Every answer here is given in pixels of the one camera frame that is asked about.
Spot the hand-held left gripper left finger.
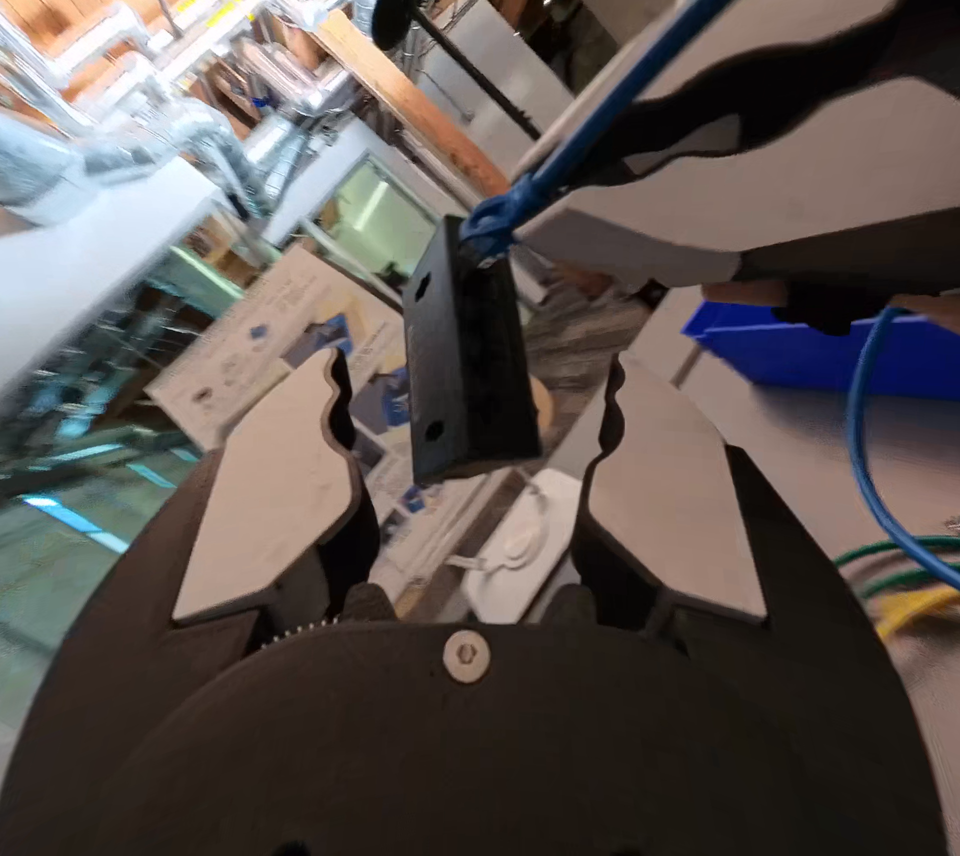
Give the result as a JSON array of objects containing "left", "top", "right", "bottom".
[{"left": 172, "top": 348, "right": 380, "bottom": 623}]

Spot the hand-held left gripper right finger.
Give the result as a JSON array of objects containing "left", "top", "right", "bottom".
[{"left": 570, "top": 353, "right": 770, "bottom": 623}]

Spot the blue plastic bin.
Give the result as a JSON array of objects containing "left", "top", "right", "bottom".
[{"left": 681, "top": 301, "right": 960, "bottom": 400}]

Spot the black ethernet switch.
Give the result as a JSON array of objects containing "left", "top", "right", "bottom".
[{"left": 402, "top": 214, "right": 543, "bottom": 486}]

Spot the green ethernet cable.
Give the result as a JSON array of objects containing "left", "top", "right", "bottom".
[{"left": 834, "top": 535, "right": 960, "bottom": 598}]

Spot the yellow ethernet cable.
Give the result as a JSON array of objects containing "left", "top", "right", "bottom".
[{"left": 873, "top": 586, "right": 960, "bottom": 640}]

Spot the blue ethernet cable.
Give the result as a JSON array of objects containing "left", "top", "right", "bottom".
[{"left": 459, "top": 0, "right": 960, "bottom": 591}]

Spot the person's right hand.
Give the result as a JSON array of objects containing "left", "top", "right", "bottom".
[{"left": 703, "top": 278, "right": 790, "bottom": 308}]

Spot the white stand base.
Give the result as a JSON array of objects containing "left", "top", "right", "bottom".
[{"left": 461, "top": 469, "right": 582, "bottom": 625}]

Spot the printed instruction poster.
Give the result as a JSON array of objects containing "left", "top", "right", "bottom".
[{"left": 146, "top": 244, "right": 526, "bottom": 572}]

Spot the wooden post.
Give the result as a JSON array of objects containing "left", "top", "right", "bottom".
[{"left": 315, "top": 16, "right": 513, "bottom": 199}]

